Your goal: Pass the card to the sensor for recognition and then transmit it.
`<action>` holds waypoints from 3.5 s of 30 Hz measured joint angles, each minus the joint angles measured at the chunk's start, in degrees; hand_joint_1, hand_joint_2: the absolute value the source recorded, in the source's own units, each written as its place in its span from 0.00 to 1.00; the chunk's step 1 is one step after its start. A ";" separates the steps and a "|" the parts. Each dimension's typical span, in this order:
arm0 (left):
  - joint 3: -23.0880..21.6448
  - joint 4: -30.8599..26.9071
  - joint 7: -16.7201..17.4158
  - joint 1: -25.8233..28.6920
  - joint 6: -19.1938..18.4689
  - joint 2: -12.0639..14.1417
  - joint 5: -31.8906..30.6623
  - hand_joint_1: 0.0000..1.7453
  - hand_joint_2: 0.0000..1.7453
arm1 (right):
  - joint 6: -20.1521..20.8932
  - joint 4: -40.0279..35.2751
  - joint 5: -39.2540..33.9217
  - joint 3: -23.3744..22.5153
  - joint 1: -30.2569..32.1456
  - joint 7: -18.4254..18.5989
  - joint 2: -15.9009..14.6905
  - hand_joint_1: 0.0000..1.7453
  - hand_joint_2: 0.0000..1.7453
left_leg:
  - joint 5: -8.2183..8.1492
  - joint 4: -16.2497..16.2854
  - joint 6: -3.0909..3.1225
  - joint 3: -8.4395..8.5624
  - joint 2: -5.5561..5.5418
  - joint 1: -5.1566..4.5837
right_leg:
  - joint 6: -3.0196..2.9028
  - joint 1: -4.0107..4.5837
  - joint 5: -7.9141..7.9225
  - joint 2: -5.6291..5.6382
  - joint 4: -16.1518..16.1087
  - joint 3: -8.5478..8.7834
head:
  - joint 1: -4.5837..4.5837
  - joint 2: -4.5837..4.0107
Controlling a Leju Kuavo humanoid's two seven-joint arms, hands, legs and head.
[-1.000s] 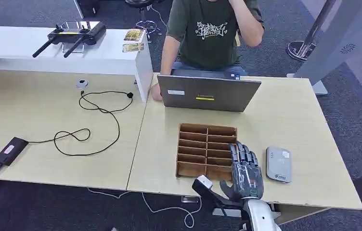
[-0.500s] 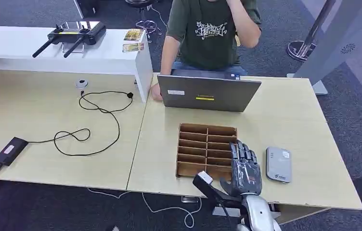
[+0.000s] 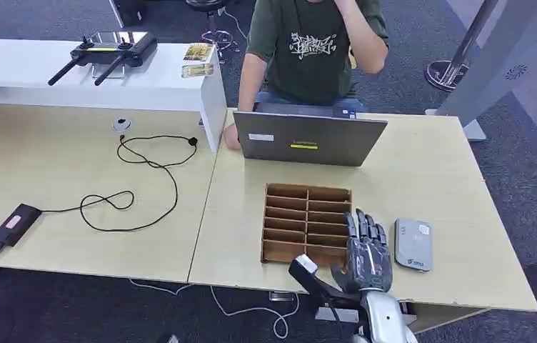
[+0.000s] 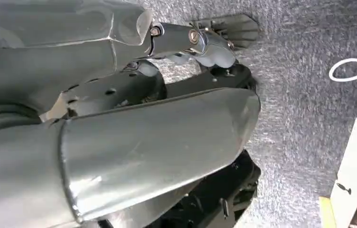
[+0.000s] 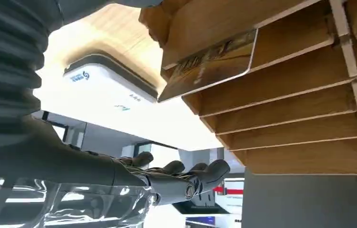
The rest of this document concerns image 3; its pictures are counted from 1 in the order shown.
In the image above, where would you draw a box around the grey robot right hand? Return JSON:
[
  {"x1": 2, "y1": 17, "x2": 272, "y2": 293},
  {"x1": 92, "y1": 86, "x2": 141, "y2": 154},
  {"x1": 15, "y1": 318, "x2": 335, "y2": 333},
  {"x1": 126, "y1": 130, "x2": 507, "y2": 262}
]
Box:
[{"x1": 330, "y1": 208, "x2": 394, "y2": 295}]

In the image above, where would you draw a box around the grey card reader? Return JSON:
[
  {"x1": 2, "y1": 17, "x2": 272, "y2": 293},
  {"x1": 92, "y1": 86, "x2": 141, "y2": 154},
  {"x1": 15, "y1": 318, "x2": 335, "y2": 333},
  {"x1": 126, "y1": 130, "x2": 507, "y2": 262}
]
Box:
[{"x1": 393, "y1": 217, "x2": 434, "y2": 274}]

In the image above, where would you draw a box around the wooden card box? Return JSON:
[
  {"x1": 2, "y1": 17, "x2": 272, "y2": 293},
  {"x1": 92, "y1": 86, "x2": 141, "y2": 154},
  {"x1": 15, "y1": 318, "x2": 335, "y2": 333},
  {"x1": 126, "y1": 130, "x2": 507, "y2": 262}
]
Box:
[{"x1": 260, "y1": 182, "x2": 353, "y2": 269}]

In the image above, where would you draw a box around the grey laptop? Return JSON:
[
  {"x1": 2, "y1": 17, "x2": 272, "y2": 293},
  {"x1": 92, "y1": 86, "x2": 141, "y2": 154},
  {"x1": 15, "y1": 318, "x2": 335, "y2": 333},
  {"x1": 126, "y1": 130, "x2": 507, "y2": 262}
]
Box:
[{"x1": 233, "y1": 101, "x2": 389, "y2": 168}]

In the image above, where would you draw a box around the person's right hand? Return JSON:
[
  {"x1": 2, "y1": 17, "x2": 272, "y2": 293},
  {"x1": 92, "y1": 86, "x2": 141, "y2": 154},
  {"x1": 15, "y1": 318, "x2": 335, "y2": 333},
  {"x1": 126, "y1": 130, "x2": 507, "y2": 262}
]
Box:
[{"x1": 223, "y1": 123, "x2": 243, "y2": 151}]

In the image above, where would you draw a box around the person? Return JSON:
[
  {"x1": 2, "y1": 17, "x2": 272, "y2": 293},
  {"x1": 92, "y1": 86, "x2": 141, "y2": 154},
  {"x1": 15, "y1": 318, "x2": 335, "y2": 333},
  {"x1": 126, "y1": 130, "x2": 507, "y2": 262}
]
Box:
[{"x1": 223, "y1": 0, "x2": 391, "y2": 151}]

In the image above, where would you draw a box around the grey display stand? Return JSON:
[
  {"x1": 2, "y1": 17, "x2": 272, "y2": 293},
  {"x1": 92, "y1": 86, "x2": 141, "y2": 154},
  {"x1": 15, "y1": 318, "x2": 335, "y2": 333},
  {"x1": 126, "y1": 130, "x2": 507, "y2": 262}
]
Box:
[{"x1": 425, "y1": 0, "x2": 537, "y2": 144}]

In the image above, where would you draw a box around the printed card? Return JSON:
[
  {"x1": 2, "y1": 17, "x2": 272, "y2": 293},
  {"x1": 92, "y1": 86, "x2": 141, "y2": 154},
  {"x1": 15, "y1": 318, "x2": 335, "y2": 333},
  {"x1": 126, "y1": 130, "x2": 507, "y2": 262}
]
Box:
[
  {"x1": 181, "y1": 62, "x2": 216, "y2": 79},
  {"x1": 182, "y1": 42, "x2": 216, "y2": 63}
]

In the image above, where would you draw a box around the white desk shelf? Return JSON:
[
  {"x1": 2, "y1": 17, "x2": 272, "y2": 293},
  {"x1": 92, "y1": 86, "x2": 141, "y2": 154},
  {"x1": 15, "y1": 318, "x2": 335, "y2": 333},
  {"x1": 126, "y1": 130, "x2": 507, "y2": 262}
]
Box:
[{"x1": 0, "y1": 37, "x2": 229, "y2": 154}]

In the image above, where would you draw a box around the small white round puck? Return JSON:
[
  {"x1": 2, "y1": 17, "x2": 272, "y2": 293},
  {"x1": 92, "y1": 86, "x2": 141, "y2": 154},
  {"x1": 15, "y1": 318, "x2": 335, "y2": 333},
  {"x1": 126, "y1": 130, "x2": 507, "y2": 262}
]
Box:
[{"x1": 111, "y1": 116, "x2": 133, "y2": 134}]

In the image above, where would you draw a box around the black stool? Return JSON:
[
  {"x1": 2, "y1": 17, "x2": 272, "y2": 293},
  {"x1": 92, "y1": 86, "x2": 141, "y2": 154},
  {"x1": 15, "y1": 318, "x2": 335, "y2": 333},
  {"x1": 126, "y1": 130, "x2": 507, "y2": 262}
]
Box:
[{"x1": 185, "y1": 0, "x2": 242, "y2": 54}]

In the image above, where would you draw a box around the black remote controller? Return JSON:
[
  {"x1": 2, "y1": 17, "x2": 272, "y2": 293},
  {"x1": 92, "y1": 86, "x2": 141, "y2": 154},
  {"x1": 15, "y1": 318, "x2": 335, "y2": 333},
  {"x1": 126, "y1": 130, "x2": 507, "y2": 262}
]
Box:
[{"x1": 46, "y1": 30, "x2": 159, "y2": 88}]

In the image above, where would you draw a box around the black box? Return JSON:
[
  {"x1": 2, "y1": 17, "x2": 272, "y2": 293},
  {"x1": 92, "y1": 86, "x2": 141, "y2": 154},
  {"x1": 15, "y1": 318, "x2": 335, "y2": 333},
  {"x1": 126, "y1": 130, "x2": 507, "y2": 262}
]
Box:
[{"x1": 108, "y1": 0, "x2": 149, "y2": 29}]

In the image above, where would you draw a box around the black power adapter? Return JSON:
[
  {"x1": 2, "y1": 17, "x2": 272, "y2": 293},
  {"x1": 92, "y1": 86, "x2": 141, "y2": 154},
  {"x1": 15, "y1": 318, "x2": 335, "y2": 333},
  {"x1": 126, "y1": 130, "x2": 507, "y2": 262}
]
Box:
[{"x1": 0, "y1": 203, "x2": 44, "y2": 249}]

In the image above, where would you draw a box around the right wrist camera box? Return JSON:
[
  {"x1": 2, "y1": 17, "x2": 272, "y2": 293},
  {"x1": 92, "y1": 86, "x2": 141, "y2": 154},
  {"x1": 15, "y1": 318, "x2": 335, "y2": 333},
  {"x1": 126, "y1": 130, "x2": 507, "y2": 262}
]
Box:
[{"x1": 288, "y1": 253, "x2": 341, "y2": 304}]

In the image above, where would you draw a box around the small silver bracket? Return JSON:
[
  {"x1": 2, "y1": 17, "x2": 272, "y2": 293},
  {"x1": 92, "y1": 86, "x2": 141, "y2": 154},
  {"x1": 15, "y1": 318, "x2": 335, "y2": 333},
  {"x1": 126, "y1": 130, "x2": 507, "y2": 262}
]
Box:
[{"x1": 268, "y1": 290, "x2": 296, "y2": 304}]

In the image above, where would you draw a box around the white floor cable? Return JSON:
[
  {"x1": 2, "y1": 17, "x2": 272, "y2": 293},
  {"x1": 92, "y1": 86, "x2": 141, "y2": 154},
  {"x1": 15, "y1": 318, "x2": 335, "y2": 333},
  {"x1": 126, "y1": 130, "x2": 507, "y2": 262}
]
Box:
[{"x1": 128, "y1": 278, "x2": 301, "y2": 340}]

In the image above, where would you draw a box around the stanchion post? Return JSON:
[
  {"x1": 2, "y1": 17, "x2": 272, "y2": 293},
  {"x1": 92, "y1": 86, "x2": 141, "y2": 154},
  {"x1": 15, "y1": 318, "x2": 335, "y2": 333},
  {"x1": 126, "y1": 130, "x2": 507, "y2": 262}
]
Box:
[{"x1": 423, "y1": 0, "x2": 501, "y2": 93}]

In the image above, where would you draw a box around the long black cable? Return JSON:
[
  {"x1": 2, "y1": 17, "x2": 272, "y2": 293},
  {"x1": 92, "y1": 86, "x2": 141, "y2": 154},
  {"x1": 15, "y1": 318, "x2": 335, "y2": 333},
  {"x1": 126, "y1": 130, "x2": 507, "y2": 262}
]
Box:
[{"x1": 40, "y1": 134, "x2": 199, "y2": 234}]

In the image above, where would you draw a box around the thin white cable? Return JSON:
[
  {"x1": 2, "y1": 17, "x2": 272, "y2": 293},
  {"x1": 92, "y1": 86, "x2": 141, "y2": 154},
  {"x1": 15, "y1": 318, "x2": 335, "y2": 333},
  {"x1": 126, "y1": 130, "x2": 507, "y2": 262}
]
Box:
[{"x1": 222, "y1": 8, "x2": 249, "y2": 41}]

